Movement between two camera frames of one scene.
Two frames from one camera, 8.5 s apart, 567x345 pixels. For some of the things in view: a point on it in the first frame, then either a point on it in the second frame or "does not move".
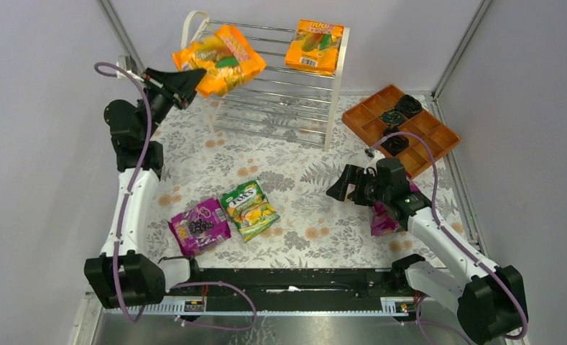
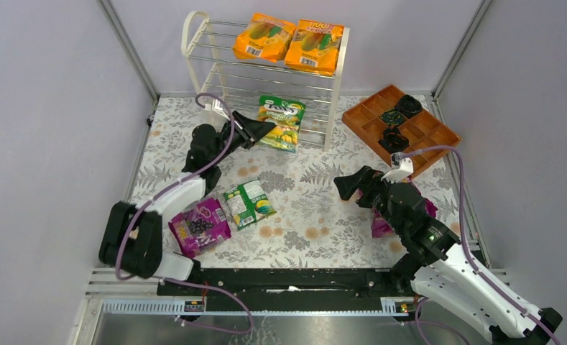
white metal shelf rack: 284,100 does not move
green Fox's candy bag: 249,208 → 287,116
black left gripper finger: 182,83 → 249,130
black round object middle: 392,116 does not move
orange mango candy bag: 315,47 does not move
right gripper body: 356,184 does not move
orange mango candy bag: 228,59 → 265,38
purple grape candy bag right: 383,221 does not move
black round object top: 409,106 does not move
